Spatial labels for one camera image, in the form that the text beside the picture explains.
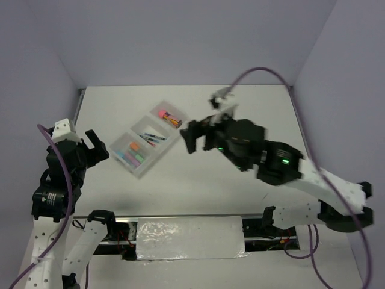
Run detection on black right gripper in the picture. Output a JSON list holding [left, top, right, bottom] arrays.
[[177, 107, 244, 169]]

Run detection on purple lead case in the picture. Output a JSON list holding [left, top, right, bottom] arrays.
[[125, 152, 141, 168]]

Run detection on blue pen refill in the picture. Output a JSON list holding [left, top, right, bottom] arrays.
[[144, 133, 167, 141], [140, 135, 159, 143]]

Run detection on red pen refill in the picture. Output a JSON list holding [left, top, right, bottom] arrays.
[[139, 134, 157, 147]]

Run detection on blue lead case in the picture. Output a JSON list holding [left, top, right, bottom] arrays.
[[116, 151, 132, 166]]

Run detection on orange capped lead case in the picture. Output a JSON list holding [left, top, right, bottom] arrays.
[[130, 142, 141, 152]]

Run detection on green lead case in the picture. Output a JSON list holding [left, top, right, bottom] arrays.
[[135, 154, 144, 163]]

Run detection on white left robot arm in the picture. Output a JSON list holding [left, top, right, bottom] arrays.
[[10, 126, 118, 288]]

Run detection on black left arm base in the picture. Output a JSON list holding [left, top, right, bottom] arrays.
[[87, 210, 137, 261]]

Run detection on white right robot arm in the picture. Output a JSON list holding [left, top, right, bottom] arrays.
[[180, 116, 374, 235]]

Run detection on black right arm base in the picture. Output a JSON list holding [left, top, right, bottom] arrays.
[[241, 206, 300, 253]]

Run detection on clear three-compartment plastic tray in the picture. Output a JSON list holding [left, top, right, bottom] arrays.
[[109, 100, 189, 179]]

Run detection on silver foil tape strip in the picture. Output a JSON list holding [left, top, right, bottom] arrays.
[[136, 216, 247, 261]]

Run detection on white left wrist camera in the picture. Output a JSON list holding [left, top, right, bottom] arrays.
[[51, 118, 81, 143]]

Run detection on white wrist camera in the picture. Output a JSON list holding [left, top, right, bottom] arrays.
[[209, 87, 239, 126], [51, 118, 81, 143]]

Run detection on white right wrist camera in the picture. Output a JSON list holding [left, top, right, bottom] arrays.
[[209, 87, 239, 126]]

